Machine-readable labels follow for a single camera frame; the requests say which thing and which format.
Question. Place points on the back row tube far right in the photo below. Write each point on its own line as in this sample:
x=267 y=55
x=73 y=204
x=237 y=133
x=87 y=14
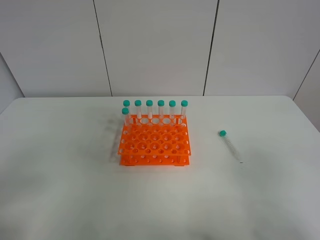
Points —
x=184 y=104

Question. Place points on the orange test tube rack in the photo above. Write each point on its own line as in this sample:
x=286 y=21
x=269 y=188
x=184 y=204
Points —
x=155 y=142

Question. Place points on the green-capped test tube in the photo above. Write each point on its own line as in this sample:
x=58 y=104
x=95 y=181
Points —
x=233 y=150

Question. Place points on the second row tube left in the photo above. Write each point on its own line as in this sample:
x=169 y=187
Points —
x=126 y=114

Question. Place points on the back row tube far left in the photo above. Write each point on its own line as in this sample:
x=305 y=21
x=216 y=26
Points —
x=126 y=103

